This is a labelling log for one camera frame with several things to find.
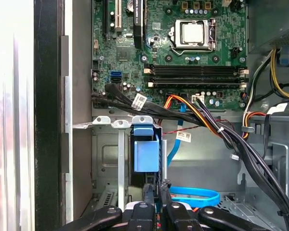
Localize CPU socket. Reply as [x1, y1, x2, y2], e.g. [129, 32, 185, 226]
[168, 18, 218, 56]

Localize white expansion slot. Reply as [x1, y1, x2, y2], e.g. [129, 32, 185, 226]
[113, 0, 123, 34]

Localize grey optical drive cage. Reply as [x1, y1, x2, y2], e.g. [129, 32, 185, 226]
[249, 103, 289, 231]

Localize white black wire harness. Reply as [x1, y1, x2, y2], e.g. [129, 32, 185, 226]
[241, 49, 280, 140]

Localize green motherboard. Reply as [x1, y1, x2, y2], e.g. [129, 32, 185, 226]
[91, 0, 249, 112]

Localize yellow black power cable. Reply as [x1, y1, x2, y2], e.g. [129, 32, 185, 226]
[269, 48, 289, 101]

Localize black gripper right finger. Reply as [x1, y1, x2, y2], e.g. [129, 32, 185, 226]
[158, 178, 272, 231]

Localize black cable bundle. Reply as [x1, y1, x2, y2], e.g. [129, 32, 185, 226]
[91, 83, 289, 231]

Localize silver disk bay cage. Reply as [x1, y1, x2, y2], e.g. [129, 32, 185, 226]
[72, 115, 169, 231]

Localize red black twisted wire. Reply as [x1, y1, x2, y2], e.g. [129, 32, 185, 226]
[162, 119, 235, 140]

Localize black RAM slot pair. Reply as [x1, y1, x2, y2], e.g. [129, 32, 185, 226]
[147, 77, 248, 89]
[144, 63, 250, 77]

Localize orange yellow wire bundle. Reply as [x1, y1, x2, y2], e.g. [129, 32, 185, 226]
[163, 94, 232, 145]

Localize grey power supply unit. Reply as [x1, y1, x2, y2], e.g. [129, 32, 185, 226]
[246, 0, 289, 57]

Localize hard disk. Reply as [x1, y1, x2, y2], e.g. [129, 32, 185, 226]
[129, 124, 165, 208]

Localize silver CPU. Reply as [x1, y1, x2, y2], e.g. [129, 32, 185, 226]
[182, 21, 205, 45]

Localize black PC case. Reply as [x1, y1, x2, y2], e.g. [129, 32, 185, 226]
[33, 0, 289, 231]

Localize blue plastic clip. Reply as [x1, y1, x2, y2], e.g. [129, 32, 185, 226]
[278, 45, 289, 67]

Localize blue SATA wire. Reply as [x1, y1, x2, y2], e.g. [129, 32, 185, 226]
[167, 102, 221, 209]

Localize black graphics card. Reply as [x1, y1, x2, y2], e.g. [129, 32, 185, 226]
[131, 0, 145, 49]

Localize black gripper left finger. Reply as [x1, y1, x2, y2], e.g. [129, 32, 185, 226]
[54, 183, 158, 231]

